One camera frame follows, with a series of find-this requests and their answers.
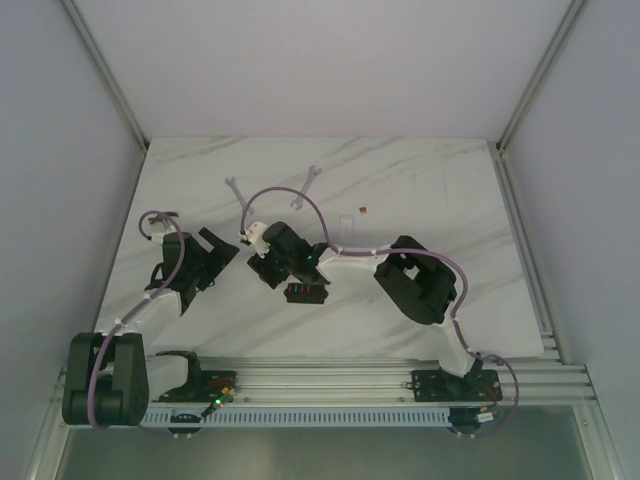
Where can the silver open-end wrench left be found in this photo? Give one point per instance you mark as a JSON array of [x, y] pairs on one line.
[[232, 184]]

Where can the silver open-end wrench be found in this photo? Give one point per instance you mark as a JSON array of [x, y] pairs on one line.
[[232, 184], [313, 172]]

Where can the aluminium frame post left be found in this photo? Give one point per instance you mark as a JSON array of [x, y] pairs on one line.
[[107, 77]]

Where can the slotted grey cable duct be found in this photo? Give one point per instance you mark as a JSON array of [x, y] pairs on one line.
[[269, 417]]

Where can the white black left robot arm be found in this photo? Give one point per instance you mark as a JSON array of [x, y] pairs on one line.
[[113, 374]]

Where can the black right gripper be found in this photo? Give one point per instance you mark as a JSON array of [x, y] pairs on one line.
[[262, 267]]

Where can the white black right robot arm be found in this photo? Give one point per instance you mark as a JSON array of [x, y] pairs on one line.
[[420, 283]]

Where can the clear fuse box cover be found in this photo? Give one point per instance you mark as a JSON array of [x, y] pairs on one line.
[[346, 229]]

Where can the small claw hammer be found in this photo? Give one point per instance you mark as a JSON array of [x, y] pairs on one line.
[[163, 217]]

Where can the aluminium frame rail right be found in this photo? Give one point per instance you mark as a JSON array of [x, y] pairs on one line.
[[542, 71]]

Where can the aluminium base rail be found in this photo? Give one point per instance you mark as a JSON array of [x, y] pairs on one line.
[[384, 382]]

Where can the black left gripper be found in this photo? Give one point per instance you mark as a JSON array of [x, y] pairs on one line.
[[211, 258]]

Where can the black fuse box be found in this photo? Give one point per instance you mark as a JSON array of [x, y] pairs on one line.
[[318, 297]]

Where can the silver open-end wrench right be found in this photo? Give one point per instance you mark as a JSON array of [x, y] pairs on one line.
[[313, 172]]

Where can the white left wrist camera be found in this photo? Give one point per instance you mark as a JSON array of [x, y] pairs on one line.
[[159, 237]]

